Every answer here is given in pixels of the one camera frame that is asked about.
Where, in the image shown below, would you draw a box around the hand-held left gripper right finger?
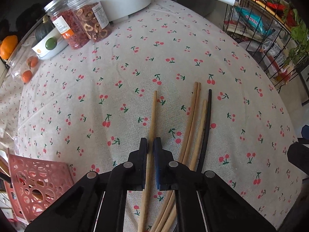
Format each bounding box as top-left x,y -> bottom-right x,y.
153,137 -> 277,232

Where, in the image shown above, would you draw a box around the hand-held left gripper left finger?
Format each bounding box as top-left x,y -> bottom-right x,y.
24,137 -> 148,232

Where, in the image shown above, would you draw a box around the plain wooden chopstick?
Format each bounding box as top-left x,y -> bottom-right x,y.
150,81 -> 199,232
137,90 -> 158,232
159,99 -> 208,232
0,155 -> 11,177
153,82 -> 201,232

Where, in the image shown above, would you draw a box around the pink perforated utensil holder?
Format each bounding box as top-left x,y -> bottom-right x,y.
3,147 -> 75,228

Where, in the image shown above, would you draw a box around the pile of assorted packets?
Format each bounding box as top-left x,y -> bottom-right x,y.
224,0 -> 298,83

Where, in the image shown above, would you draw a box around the bunch of leafy greens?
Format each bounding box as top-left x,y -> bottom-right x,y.
282,7 -> 309,71

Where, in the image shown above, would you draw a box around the cherry-print tablecloth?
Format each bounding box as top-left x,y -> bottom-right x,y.
0,0 -> 300,232

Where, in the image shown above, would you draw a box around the blue and white packet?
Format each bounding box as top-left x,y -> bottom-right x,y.
235,6 -> 276,36

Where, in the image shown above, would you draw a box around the small tangerine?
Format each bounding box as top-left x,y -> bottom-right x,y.
26,56 -> 39,69
21,70 -> 33,83

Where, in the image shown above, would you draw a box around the jar of dried fruit slices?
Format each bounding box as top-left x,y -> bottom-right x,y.
66,0 -> 113,43

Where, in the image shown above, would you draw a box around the jar of red dried berries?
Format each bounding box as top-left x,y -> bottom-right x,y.
43,0 -> 90,49

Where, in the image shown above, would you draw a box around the white bowl with green knob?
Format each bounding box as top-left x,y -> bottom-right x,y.
31,28 -> 69,61

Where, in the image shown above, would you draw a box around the clear box with tomatoes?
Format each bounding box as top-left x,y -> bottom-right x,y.
6,43 -> 40,85

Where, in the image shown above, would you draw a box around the dark green squash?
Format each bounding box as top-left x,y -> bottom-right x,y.
35,14 -> 55,42

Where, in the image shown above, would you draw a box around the white electric pot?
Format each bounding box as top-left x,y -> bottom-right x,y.
58,0 -> 242,23

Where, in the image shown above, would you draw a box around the large orange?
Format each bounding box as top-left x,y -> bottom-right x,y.
0,35 -> 19,60

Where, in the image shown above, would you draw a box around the microwave oven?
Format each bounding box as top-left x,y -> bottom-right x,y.
0,0 -> 64,63

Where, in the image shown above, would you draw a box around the black wire rack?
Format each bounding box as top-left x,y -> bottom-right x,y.
222,0 -> 309,107

